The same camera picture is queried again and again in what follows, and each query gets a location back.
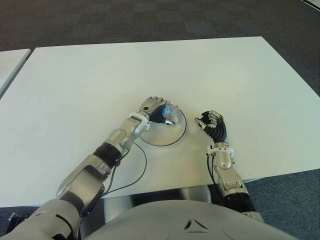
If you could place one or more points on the white side table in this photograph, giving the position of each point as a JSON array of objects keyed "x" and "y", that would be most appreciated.
[{"x": 11, "y": 66}]

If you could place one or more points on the black equipment silver knob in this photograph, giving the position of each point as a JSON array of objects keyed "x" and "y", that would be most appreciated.
[{"x": 15, "y": 217}]

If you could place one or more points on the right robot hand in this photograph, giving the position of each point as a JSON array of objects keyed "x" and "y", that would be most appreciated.
[{"x": 217, "y": 127}]

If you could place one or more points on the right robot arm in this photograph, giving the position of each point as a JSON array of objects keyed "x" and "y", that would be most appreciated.
[{"x": 226, "y": 172}]

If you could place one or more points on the white plate black rim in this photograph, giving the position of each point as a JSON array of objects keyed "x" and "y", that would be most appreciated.
[{"x": 162, "y": 136}]

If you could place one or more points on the silver robot torso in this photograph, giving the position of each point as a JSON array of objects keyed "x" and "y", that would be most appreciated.
[{"x": 175, "y": 220}]

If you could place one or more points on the clear water bottle blue cap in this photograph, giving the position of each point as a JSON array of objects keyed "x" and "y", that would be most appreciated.
[{"x": 173, "y": 112}]

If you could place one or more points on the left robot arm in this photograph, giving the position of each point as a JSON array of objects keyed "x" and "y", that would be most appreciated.
[{"x": 100, "y": 160}]

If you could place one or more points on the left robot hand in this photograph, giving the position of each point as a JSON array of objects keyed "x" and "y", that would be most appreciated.
[{"x": 152, "y": 107}]

